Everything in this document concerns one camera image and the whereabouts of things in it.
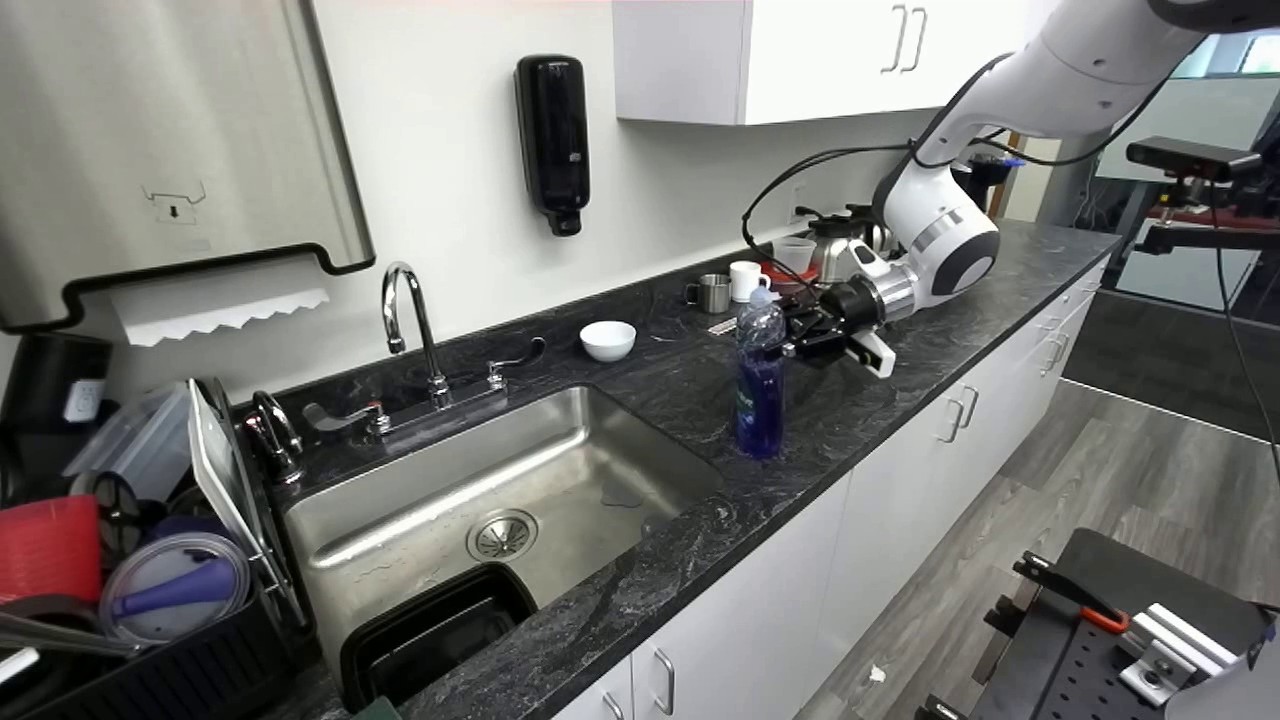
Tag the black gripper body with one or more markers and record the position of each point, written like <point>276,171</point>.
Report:
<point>842,318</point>

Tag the blue dish soap bottle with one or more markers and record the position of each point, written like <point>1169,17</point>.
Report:
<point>760,402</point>

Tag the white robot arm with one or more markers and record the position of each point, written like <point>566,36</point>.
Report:
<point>1067,66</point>

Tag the stainless steel sink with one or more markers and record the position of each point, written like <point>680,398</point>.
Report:
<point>561,464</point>

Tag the red lid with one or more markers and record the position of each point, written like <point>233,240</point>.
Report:
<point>788,279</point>

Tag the clear plastic cup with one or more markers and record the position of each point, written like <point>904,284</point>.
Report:
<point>795,251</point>

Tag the white mug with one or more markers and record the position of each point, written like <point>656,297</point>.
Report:
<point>746,279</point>

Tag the steel kettle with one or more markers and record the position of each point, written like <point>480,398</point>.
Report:
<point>837,240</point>

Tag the small steel cup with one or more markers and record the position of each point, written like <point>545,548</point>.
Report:
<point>717,293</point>

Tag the small white bowl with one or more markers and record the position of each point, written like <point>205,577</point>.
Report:
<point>610,342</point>

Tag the white lower cabinets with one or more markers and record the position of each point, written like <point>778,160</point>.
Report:
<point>801,602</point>

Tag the white upper cabinet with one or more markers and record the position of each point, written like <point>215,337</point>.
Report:
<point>746,60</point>

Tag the dark faucet lever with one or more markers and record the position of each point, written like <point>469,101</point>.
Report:
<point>512,360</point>
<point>341,421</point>

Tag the white paper scrap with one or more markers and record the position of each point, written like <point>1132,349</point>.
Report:
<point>872,675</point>

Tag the black equipment cart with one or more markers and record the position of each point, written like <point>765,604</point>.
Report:
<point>1067,664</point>

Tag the silver aluminium profile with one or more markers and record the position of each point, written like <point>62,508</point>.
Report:
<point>1172,655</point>

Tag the black plastic tray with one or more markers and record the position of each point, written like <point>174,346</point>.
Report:
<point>441,643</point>

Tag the yellow green sponge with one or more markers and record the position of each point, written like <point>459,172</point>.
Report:
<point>379,708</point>

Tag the white paper towel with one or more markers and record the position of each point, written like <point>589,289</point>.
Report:
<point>215,313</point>

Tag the white cutting board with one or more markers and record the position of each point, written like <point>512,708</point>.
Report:
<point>222,464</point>

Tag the steel paper towel dispenser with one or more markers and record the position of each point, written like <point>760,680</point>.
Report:
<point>162,134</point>

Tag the clear plastic container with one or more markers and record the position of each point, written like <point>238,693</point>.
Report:
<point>142,445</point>

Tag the clear lidded container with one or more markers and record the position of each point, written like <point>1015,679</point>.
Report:
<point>174,585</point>

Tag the black dish rack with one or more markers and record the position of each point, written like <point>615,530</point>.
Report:
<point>201,680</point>

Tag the red plastic cup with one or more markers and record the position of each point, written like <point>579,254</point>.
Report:
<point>44,548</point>

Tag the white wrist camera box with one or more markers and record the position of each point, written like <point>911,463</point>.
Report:
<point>872,355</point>

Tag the black wall soap dispenser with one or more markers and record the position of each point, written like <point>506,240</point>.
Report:
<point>552,134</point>

